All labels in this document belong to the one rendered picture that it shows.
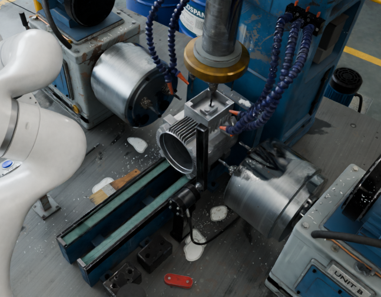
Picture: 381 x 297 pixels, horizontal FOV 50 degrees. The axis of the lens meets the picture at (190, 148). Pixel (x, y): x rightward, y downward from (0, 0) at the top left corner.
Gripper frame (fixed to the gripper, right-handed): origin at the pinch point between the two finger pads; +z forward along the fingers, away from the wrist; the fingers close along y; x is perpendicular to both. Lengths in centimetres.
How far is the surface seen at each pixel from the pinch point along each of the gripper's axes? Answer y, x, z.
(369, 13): 337, 57, 95
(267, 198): 31, -58, 19
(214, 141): 40, -32, 15
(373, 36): 306, 38, 102
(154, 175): 24.5, -16.9, 24.7
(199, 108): 43, -25, 7
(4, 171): -11.9, -1.8, 2.5
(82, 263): -10.9, -25.3, 26.5
